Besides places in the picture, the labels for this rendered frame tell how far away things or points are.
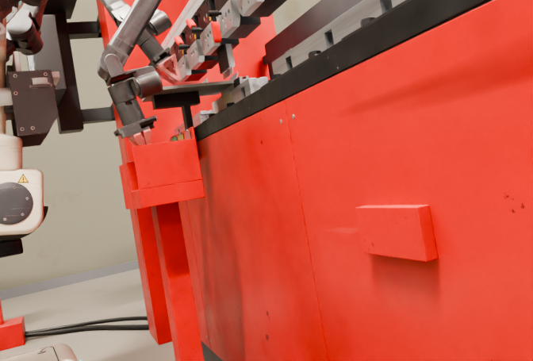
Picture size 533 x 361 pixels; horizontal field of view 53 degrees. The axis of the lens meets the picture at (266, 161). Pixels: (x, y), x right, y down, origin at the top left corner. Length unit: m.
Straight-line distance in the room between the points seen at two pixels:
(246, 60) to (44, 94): 1.48
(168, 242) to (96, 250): 3.87
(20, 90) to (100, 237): 3.87
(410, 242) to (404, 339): 0.17
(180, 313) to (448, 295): 0.84
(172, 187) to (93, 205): 3.93
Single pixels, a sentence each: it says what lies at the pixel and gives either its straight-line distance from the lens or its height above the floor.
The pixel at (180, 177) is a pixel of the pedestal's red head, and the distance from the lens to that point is 1.32.
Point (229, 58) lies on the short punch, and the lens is 1.75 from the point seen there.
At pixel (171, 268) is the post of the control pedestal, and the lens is 1.40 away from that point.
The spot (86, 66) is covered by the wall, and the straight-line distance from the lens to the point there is 5.41.
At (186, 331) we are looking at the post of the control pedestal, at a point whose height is 0.33.
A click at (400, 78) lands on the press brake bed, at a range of 0.72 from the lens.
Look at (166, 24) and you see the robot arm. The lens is 1.75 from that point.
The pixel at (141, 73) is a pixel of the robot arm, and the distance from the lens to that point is 1.38.
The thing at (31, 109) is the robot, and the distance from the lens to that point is 1.45.
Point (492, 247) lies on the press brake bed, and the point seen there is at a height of 0.57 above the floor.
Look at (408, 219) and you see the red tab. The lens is 0.71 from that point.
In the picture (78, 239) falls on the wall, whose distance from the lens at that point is 5.22.
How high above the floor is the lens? 0.69
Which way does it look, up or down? 1 degrees up
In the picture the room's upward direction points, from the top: 10 degrees counter-clockwise
